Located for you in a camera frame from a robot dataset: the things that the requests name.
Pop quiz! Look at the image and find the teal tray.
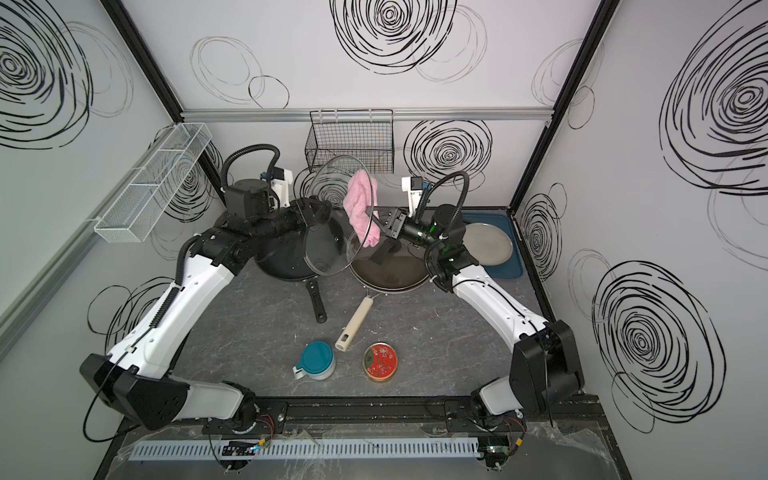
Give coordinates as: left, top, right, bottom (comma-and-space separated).
464, 211, 523, 279

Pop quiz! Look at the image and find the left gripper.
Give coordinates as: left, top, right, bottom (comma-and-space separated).
252, 198, 328, 249

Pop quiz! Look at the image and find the black wire basket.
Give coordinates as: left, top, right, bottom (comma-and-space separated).
304, 109, 395, 174

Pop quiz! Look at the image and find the grey round plate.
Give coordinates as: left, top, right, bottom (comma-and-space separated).
463, 223, 514, 266

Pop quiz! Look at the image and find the white wire shelf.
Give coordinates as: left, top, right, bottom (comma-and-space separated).
94, 123, 212, 243

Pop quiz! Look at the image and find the brown pan with cream handle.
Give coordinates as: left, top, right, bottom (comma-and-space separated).
334, 271, 405, 352

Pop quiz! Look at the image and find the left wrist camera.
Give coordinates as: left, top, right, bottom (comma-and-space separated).
270, 167, 294, 208

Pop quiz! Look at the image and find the black frying pan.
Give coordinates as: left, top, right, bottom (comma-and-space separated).
255, 210, 327, 324

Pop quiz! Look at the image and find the pink cloth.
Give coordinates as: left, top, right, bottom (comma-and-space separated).
343, 169, 379, 241

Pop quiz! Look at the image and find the white slotted cable duct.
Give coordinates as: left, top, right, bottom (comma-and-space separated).
128, 438, 482, 461

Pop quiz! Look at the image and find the teal lidded cup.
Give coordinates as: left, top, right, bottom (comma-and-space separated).
293, 341, 336, 381

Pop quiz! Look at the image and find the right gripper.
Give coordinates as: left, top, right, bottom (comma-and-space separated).
366, 208, 443, 259

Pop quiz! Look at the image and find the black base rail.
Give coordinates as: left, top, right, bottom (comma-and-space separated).
119, 392, 601, 433

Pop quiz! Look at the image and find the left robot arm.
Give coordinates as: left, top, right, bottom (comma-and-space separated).
80, 178, 301, 434

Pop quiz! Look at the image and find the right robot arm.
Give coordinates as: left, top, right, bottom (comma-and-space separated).
365, 204, 585, 416

